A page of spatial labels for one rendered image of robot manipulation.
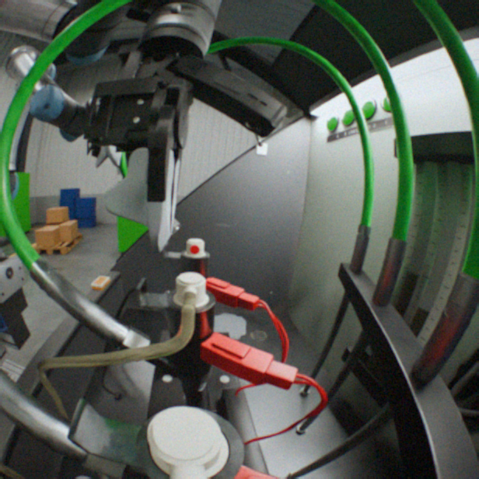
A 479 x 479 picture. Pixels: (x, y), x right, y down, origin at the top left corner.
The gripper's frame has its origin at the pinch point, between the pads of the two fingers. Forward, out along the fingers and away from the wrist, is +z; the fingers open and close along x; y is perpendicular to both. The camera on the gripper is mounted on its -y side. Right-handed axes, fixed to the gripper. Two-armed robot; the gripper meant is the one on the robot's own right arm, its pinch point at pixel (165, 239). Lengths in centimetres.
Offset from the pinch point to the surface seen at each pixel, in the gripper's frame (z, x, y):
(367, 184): -8.1, 0.2, -22.0
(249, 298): 3.7, 4.1, -7.5
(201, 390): 9.4, 8.9, -3.3
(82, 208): 53, -522, 377
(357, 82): -29.9, -7.5, -27.8
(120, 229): 65, -300, 137
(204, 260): 1.4, 1.1, -3.7
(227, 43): -28.4, -7.4, -3.7
